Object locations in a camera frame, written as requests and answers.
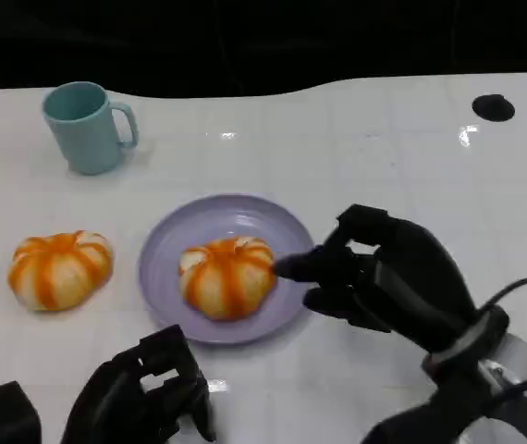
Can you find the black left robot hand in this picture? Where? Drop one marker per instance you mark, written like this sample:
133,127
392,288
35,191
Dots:
115,398

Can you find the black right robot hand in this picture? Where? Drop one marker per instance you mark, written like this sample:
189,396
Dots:
407,282

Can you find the orange white toy bread roll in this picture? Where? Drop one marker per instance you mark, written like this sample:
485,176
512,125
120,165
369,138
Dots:
60,273
226,277

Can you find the lilac plate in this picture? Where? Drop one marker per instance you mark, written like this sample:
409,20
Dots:
162,259

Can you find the black round table grommet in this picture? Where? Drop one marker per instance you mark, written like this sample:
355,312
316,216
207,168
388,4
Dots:
493,107

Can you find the pale green mug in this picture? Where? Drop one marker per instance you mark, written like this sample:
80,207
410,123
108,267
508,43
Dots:
89,134

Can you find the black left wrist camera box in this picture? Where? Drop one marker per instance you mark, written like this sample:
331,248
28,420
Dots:
7,414

